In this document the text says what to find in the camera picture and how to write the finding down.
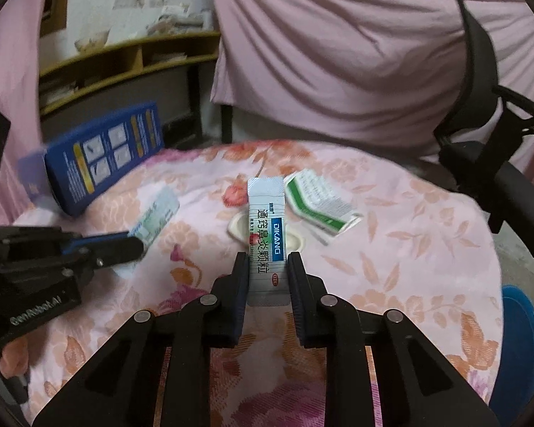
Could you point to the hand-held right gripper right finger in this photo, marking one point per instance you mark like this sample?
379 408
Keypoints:
296 293

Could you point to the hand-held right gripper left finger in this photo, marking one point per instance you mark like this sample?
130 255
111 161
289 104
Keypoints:
238 293

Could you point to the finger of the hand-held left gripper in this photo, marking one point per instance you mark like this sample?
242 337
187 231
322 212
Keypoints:
102 239
120 251

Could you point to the green and white sachet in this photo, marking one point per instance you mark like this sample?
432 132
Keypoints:
158 215

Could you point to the white sachet with blue label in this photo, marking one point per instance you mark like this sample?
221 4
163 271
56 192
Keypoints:
267 222

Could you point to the blue cardboard box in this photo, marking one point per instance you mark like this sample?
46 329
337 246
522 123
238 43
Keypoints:
102 155

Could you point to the cream plastic piece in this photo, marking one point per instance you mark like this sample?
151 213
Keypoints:
238 227

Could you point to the floral pink tablecloth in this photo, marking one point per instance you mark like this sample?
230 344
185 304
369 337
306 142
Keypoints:
382 267

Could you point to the flattened green and white carton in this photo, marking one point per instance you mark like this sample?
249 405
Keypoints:
320 200

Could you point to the yellow wooden shelf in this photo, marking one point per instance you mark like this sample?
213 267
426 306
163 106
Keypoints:
129 66

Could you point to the blue plastic stool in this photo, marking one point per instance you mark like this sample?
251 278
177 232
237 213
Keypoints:
518 347

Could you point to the pile of papers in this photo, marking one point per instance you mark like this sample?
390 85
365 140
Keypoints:
182 20

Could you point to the black office chair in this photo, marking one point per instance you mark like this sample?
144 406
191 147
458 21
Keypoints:
485 142

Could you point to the pink hanging cloth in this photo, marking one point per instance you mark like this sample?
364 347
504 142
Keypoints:
338 53

